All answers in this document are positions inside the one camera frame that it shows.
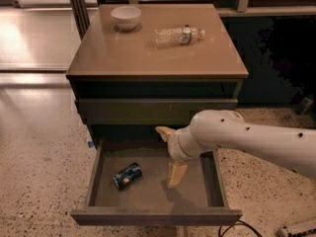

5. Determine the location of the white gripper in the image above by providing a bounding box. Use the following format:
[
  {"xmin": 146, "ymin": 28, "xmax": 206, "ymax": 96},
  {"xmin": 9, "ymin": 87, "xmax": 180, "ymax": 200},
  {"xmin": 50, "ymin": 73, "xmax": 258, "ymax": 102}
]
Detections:
[{"xmin": 155, "ymin": 126, "xmax": 207, "ymax": 188}]

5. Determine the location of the blue pepsi can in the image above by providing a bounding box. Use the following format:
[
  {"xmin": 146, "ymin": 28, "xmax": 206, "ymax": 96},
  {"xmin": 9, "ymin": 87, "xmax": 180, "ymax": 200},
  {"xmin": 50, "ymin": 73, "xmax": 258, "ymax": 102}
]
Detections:
[{"xmin": 114, "ymin": 162, "xmax": 142, "ymax": 191}]

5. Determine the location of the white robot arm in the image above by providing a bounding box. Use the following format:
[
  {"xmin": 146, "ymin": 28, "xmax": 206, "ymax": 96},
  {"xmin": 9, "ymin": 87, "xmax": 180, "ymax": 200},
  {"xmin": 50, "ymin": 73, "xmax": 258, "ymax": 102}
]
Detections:
[{"xmin": 156, "ymin": 110, "xmax": 316, "ymax": 188}]

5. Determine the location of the open grey middle drawer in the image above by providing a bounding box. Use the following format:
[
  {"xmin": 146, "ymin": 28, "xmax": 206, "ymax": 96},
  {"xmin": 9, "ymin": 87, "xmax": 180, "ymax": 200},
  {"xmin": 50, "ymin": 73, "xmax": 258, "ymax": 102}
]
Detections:
[{"xmin": 70, "ymin": 141, "xmax": 242, "ymax": 226}]

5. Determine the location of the brown drawer cabinet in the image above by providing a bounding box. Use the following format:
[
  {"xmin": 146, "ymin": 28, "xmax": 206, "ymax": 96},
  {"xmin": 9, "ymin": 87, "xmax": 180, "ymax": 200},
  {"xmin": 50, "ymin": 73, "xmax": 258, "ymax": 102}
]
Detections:
[{"xmin": 66, "ymin": 4, "xmax": 248, "ymax": 146}]

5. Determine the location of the closed grey top drawer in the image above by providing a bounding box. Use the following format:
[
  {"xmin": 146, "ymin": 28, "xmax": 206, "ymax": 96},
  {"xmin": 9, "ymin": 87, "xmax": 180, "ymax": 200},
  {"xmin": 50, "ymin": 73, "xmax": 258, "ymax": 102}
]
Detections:
[{"xmin": 76, "ymin": 99, "xmax": 238, "ymax": 125}]

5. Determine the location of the blue tape piece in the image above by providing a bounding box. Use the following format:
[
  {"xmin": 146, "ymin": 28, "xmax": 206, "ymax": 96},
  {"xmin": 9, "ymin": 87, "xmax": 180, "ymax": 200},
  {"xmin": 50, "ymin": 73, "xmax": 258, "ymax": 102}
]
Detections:
[{"xmin": 87, "ymin": 141, "xmax": 95, "ymax": 148}]

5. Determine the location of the clear plastic water bottle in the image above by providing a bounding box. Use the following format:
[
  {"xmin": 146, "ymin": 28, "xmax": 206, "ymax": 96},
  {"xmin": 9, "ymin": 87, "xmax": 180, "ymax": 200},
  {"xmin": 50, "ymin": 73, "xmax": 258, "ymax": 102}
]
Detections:
[{"xmin": 155, "ymin": 25, "xmax": 205, "ymax": 48}]

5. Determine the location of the white power strip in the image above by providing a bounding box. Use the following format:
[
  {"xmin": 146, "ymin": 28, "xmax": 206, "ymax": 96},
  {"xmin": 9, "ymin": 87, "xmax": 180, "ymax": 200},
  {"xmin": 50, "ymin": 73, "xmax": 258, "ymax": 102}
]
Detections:
[{"xmin": 277, "ymin": 219, "xmax": 316, "ymax": 237}]

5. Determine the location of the white ceramic bowl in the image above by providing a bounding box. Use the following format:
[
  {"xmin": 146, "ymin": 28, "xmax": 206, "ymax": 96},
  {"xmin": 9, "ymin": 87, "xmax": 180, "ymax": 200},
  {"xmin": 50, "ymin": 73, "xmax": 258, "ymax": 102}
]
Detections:
[{"xmin": 111, "ymin": 6, "xmax": 141, "ymax": 31}]

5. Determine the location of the black cable on floor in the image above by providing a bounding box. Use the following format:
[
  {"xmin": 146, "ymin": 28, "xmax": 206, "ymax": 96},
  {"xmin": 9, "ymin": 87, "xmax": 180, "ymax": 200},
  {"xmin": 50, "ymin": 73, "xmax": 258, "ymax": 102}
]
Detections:
[{"xmin": 217, "ymin": 219, "xmax": 264, "ymax": 237}]

